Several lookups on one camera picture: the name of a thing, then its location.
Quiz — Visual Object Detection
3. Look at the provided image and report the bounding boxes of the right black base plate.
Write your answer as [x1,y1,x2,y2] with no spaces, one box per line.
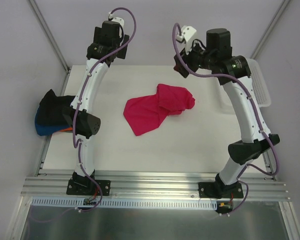
[198,181,244,199]

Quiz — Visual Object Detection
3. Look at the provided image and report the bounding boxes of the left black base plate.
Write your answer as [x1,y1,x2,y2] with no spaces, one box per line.
[66,177,111,196]

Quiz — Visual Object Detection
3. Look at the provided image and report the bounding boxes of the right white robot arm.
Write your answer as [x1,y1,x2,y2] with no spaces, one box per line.
[172,23,280,199]

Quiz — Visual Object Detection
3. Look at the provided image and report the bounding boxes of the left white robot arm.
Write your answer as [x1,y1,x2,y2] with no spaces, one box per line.
[62,17,130,194]

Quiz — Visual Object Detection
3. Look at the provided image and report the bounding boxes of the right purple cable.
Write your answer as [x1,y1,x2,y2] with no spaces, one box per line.
[173,22,281,218]

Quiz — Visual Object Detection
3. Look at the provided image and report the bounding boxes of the blue folded t shirt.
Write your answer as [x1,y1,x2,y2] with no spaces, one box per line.
[34,108,69,137]

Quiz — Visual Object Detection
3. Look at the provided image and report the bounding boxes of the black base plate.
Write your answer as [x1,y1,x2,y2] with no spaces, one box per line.
[198,181,244,199]
[66,177,111,196]

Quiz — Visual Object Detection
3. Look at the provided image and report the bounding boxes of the white slotted cable duct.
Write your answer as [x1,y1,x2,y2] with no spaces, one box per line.
[31,196,217,211]

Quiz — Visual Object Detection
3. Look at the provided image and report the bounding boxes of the orange folded t shirt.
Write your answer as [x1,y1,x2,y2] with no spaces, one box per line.
[59,127,73,133]

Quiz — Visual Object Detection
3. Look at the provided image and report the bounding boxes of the black folded t shirt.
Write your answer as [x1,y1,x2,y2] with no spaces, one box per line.
[35,89,75,126]

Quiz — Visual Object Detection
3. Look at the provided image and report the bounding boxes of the pink t shirt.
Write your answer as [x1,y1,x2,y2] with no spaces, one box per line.
[123,83,196,136]

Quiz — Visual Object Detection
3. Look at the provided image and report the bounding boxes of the aluminium mounting rail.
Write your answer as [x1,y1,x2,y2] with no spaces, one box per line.
[21,169,292,202]

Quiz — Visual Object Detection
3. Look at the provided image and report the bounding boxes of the white plastic basket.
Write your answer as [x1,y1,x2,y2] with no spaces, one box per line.
[219,58,272,115]

